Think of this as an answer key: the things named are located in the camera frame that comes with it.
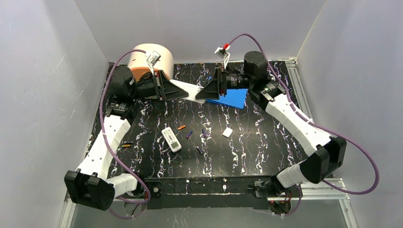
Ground long white remote control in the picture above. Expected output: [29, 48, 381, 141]
[170, 79, 206, 104]

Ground white battery cover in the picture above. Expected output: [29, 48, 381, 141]
[222, 127, 233, 138]

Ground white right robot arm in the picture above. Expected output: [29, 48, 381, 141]
[195, 51, 346, 193]

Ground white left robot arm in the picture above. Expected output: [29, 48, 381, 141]
[64, 66, 189, 211]

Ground small white buttoned remote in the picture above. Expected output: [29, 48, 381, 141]
[162, 127, 182, 152]

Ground blue flat foam pad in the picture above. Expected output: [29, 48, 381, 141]
[206, 88, 248, 109]

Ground cream cylindrical drum container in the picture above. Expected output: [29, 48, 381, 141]
[127, 43, 174, 82]

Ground black base bar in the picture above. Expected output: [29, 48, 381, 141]
[144, 176, 277, 209]

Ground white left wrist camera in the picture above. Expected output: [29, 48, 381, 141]
[145, 51, 161, 75]

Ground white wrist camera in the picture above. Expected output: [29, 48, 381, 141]
[145, 51, 161, 75]
[214, 43, 230, 69]

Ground aluminium frame rail right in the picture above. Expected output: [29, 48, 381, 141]
[285, 58, 313, 119]

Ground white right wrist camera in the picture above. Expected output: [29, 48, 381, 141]
[214, 43, 230, 69]

